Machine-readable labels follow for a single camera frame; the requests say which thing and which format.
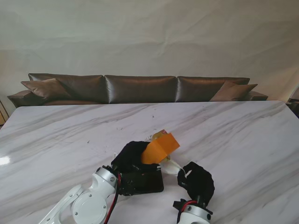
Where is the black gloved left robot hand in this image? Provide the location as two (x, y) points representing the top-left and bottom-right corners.
(111, 140), (162, 175)

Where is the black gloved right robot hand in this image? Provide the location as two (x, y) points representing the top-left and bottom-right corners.
(177, 161), (215, 206)

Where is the gold tissue pack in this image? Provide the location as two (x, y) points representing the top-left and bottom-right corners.
(146, 128), (193, 178)

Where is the orange tissue box cover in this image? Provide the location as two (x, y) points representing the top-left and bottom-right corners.
(141, 132), (181, 165)

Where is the brown leather sofa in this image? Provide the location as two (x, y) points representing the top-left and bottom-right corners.
(7, 73), (269, 108)

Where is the brown throw pillow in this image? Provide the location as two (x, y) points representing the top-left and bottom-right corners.
(209, 81), (258, 102)
(20, 78), (72, 99)

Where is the white fabric backdrop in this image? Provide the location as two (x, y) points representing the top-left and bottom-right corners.
(0, 0), (299, 109)

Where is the dark furniture piece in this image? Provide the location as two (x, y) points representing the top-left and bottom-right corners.
(286, 97), (299, 117)

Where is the wooden furniture piece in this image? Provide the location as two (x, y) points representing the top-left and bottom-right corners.
(0, 98), (9, 128)

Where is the red black arm cable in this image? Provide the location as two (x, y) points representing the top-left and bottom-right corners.
(104, 172), (122, 224)

